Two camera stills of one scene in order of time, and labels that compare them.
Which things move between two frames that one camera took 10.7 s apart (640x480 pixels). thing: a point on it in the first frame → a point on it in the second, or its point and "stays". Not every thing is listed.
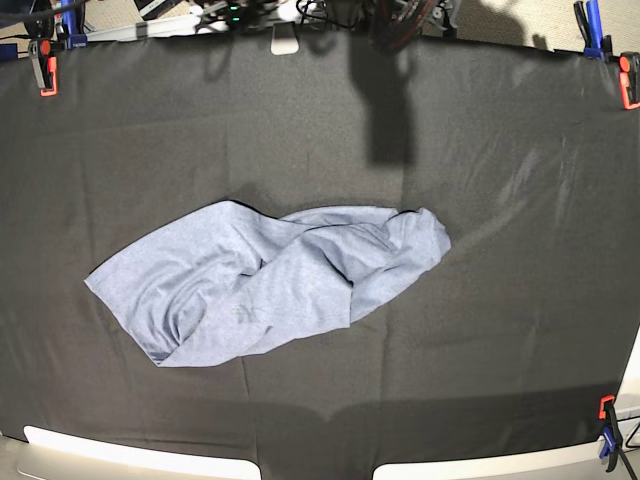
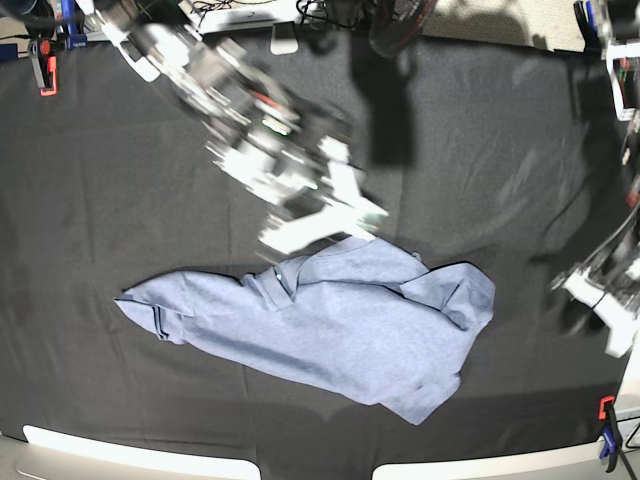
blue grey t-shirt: [232, 278] → [360, 320]
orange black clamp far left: [47, 66] stays
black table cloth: [506, 343] stays
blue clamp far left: [75, 40] stays
